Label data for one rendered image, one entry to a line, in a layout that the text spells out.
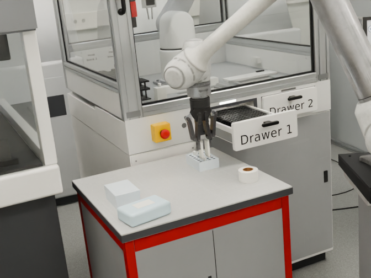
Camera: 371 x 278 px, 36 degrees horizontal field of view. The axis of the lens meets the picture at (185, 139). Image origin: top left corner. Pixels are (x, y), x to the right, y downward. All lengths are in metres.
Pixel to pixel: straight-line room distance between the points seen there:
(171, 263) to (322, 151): 1.21
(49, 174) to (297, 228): 1.36
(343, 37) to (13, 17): 1.00
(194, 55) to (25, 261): 0.94
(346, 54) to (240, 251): 0.74
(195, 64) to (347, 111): 2.90
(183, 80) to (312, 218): 1.28
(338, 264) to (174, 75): 1.56
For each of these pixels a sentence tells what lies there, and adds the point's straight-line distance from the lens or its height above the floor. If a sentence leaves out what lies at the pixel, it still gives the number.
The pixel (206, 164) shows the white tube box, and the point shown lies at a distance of 2.19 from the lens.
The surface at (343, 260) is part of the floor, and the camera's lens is 3.12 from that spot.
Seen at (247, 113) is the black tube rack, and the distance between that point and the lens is 2.43.
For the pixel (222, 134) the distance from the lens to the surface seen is 2.31.
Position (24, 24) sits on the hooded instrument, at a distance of 1.91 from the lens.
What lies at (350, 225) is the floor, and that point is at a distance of 3.48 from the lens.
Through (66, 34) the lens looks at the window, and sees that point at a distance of 3.05.
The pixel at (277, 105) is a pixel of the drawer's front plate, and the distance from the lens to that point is 2.61.
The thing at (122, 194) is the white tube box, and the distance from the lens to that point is 1.92.
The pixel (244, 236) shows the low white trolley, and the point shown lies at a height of 0.62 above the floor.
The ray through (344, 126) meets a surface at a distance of 4.77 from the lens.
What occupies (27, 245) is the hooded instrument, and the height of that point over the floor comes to 0.62.
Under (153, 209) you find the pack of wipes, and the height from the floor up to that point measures 0.80.
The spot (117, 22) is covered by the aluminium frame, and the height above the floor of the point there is 1.33.
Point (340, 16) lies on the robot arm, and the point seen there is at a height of 1.33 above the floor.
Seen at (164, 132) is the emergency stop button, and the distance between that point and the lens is 2.30.
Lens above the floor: 1.50
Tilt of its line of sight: 16 degrees down
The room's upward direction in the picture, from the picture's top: 6 degrees counter-clockwise
